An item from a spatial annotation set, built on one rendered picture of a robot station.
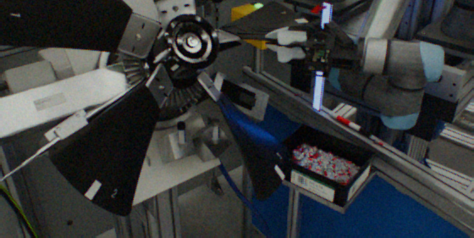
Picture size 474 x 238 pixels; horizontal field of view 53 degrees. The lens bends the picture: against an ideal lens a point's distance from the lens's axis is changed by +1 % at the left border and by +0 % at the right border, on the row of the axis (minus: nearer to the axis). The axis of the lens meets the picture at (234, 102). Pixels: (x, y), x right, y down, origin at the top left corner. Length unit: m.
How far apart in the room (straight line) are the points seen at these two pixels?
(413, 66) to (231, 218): 1.45
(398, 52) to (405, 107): 0.12
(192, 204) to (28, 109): 1.44
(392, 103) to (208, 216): 1.39
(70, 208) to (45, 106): 1.07
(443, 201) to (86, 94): 0.85
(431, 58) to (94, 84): 0.69
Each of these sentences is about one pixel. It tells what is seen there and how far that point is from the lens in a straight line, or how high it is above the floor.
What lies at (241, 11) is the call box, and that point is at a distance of 1.52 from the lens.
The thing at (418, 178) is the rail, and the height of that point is 0.85.
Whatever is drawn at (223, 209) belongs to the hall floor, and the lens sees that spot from 2.30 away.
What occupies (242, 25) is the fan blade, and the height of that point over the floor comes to 1.19.
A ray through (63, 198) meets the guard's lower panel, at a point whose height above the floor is 0.32.
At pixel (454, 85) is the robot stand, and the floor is 0.96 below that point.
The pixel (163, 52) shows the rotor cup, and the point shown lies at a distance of 0.94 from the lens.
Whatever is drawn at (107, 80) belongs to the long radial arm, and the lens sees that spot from 1.05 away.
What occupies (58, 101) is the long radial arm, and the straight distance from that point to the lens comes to 1.02.
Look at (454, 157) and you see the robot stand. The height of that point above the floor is 0.21.
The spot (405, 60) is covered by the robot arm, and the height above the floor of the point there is 1.19.
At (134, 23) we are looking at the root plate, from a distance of 0.98.
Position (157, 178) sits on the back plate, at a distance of 1.17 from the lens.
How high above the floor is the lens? 1.62
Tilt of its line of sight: 32 degrees down
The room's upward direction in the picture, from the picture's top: straight up
